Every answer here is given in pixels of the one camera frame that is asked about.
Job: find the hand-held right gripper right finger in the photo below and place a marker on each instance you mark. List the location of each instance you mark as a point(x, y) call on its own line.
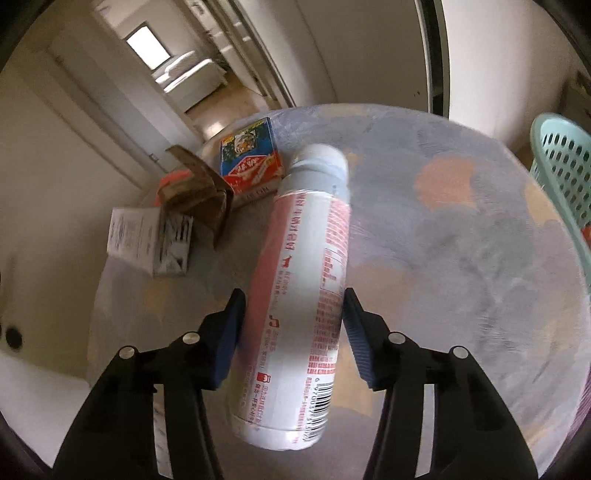
point(360, 341)

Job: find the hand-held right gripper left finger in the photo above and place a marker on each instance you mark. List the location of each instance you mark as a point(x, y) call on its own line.
point(228, 341)

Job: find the white and pink bottle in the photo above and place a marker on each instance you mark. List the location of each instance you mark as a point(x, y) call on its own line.
point(300, 277)

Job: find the red plastic bag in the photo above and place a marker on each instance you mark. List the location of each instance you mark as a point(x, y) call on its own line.
point(587, 233)

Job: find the light blue plastic basket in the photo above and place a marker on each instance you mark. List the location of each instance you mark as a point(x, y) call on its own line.
point(558, 147)

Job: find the white printed box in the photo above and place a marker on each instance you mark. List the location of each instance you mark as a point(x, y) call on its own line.
point(138, 235)

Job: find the brown cardboard box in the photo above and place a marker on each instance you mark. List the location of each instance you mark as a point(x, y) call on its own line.
point(203, 203)

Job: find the colourful blue red box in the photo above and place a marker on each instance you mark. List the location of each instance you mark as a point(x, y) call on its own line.
point(251, 161)

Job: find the black door lock knob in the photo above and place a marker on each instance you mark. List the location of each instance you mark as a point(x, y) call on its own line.
point(14, 337)

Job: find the white bed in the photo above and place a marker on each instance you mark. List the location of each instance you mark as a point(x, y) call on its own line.
point(194, 78)

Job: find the white wardrobe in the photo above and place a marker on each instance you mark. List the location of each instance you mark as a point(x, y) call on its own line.
point(498, 69)

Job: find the window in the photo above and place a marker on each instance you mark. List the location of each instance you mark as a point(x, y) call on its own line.
point(147, 46)

